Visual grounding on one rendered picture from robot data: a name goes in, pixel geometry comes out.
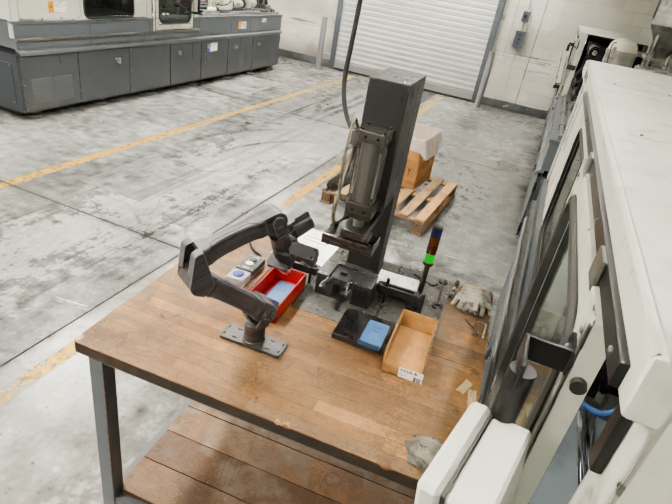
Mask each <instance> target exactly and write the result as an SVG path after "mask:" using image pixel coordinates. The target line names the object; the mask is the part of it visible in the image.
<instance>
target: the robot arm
mask: <svg viewBox="0 0 672 504"><path fill-rule="evenodd" d="M314 227H315V224H314V222H313V220H312V218H311V216H310V214H309V212H308V211H307V210H306V209H304V208H303V207H302V206H299V207H298V208H296V209H294V210H293V211H291V212H290V213H288V214H287V213H285V214H284V213H283V212H282V211H281V210H279V209H278V208H277V207H276V206H275V205H273V204H272V203H265V204H263V205H261V206H259V207H257V208H255V209H253V212H252V213H250V214H248V215H247V216H246V217H245V218H243V219H242V220H240V221H238V222H236V223H234V224H232V225H230V226H228V227H226V228H224V229H222V230H220V231H218V232H216V233H214V234H211V235H209V236H206V237H202V238H199V239H196V240H194V241H192V239H191V238H190V237H187V238H185V239H183V240H182V241H181V244H180V252H179V260H178V267H177V273H178V275H179V277H180V278H181V279H182V280H183V282H184V283H185V285H186V286H187V287H188V289H189V290H190V292H191V293H192V294H193V295H194V296H196V297H203V298H204V297H205V296H206V297H209V298H214V299H217V300H219V301H222V302H224V303H226V304H228V305H231V306H233V307H235V308H237V309H240V310H242V311H243V312H244V313H243V315H244V316H245V317H246V319H245V324H244V327H242V326H239V325H237V324H234V323H229V324H228V325H227V326H226V327H225V328H224V329H223V330H222V331H221V333H220V338H222V339H225V340H227V341H230V342H233V343H235V344H238V345H241V346H243V347H246V348H249V349H252V350H254V351H257V352H260V353H262V354H265V355H268V356H270V357H273V358H276V359H278V358H280V356H281V355H282V354H283V352H284V351H285V349H286V348H287V343H286V342H283V341H281V340H278V339H275V338H272V337H270V336H267V335H265V328H266V327H268V325H269V324H270V322H271V321H272V320H273V319H274V318H275V316H276V315H277V308H276V307H275V306H274V305H273V303H272V302H271V301H270V300H269V299H268V298H267V297H266V296H265V295H264V294H262V293H260V292H258V291H256V290H255V292H253V291H249V290H246V289H244V288H242V287H240V286H238V285H236V284H234V283H232V282H230V281H228V280H225V279H224V278H222V277H220V276H219V275H217V274H216V273H214V272H212V271H210V269H209V266H210V265H212V264H214V263H215V262H216V261H217V260H218V259H220V258H221V257H223V256H225V255H226V254H228V253H230V252H232V251H234V250H236V249H238V248H240V247H242V246H244V245H246V244H248V243H250V242H252V241H255V240H258V239H262V238H264V237H266V236H269V238H270V242H271V246H272V250H273V251H272V253H271V255H270V257H269V259H268V261H267V266H268V267H271V268H276V269H278V270H279V271H280V272H281V273H282V274H284V275H287V274H288V273H289V272H290V271H291V269H292V266H293V264H294V262H295V260H297V261H299V262H301V263H302V264H304V265H305V266H306V267H308V268H310V267H314V266H315V265H316V263H317V261H318V257H319V249H317V248H314V247H311V246H308V245H305V244H302V243H300V242H298V238H299V237H301V236H302V235H304V234H305V233H307V232H308V231H310V230H311V229H313V228H314ZM290 234H291V236H290ZM292 236H293V237H292ZM194 247H195V248H194ZM195 249H196V250H195Z"/></svg>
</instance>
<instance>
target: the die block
mask: <svg viewBox="0 0 672 504"><path fill-rule="evenodd" d="M325 279H326V277H323V276H320V275H317V278H316V284H315V290H314V292H316V293H319V294H322V295H325V296H328V297H332V295H333V294H334V292H335V291H336V289H337V288H338V286H342V287H344V286H345V284H344V283H341V282H338V281H335V280H331V281H330V283H329V284H328V285H327V287H326V288H325V289H320V288H319V285H320V283H321V282H322V281H323V280H325ZM377 282H378V280H377ZM377 282H376V283H375V285H374V287H373V289H372V290H371V292H369V291H366V290H363V289H360V288H357V287H354V286H350V289H351V290H352V293H351V298H350V303H349V304H352V305H355V306H358V307H361V308H364V309H367V308H368V306H369V304H370V302H371V301H372V299H373V297H374V295H375V290H376V286H377Z"/></svg>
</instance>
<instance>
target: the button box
mask: <svg viewBox="0 0 672 504"><path fill-rule="evenodd" d="M250 246H251V248H252V250H253V251H254V252H255V253H256V254H258V255H259V256H254V255H251V254H250V255H248V256H247V257H246V258H245V259H244V260H243V261H242V262H241V263H239V264H238V265H237V266H236V268H238V269H241V270H244V271H247V272H250V273H251V278H253V277H254V276H255V275H256V274H257V273H258V272H259V271H260V270H261V269H262V268H263V267H264V266H265V265H264V264H265V259H263V258H261V257H262V255H261V254H260V253H259V252H257V251H256V250H255V249H254V247H253V245H252V242H250ZM250 257H256V258H257V261H256V262H253V265H252V266H248V265H246V264H245V262H246V261H250V260H249V258H250Z"/></svg>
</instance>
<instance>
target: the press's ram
mask: <svg viewBox="0 0 672 504"><path fill-rule="evenodd" d="M382 215H383V212H380V211H377V212H376V214H375V215H374V216H373V217H372V219H371V220H370V222H369V223H365V221H364V220H361V219H358V218H355V217H351V218H350V219H349V220H348V221H347V222H346V223H345V225H341V224H333V223H331V224H330V225H329V226H328V227H327V228H326V229H325V230H324V231H323V233H322V238H321V242H323V243H326V244H329V245H332V246H336V247H339V248H342V249H345V250H349V251H352V252H355V253H358V254H361V255H365V256H368V257H371V256H372V255H373V253H374V252H375V250H376V248H377V247H378V245H379V241H380V236H378V235H374V234H373V233H372V232H370V231H371V230H372V228H373V227H374V226H375V224H376V223H377V222H378V220H379V219H380V217H381V216H382Z"/></svg>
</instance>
